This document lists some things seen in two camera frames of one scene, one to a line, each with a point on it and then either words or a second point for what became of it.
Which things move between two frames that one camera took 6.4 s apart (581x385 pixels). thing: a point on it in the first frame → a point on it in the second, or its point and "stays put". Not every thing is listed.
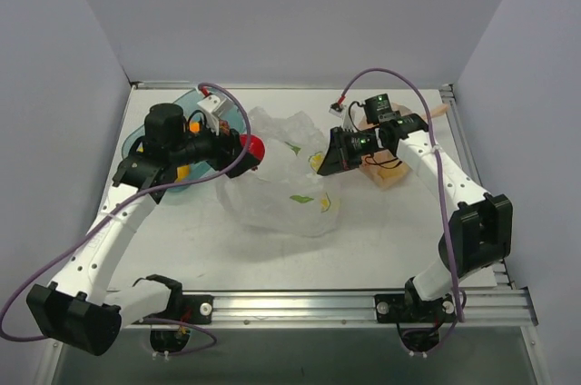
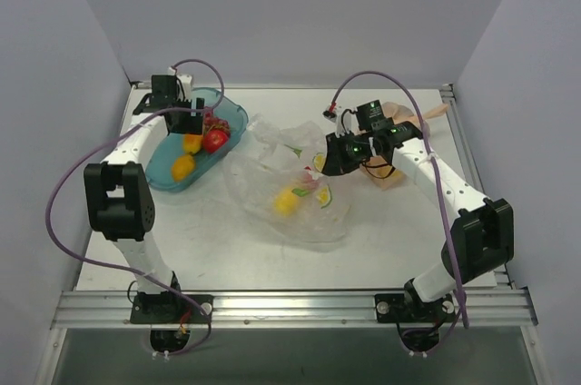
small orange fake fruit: (182, 172) stays put
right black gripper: (341, 149) stays put
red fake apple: (256, 146) → (308, 182)
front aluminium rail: (245, 308) stays put
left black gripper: (232, 149) → (184, 123)
